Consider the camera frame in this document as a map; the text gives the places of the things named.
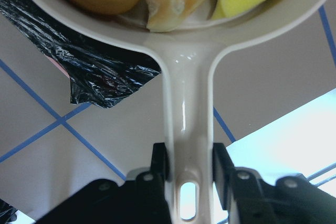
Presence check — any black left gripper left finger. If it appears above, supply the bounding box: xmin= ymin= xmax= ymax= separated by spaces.
xmin=37 ymin=143 xmax=172 ymax=223

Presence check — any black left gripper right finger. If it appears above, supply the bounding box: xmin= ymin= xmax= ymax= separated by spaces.
xmin=212 ymin=143 xmax=335 ymax=223

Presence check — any beige plastic dustpan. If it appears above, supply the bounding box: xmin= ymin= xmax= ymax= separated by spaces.
xmin=33 ymin=0 xmax=326 ymax=223

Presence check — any black lined trash bin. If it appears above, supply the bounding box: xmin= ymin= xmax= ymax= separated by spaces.
xmin=1 ymin=0 xmax=161 ymax=108

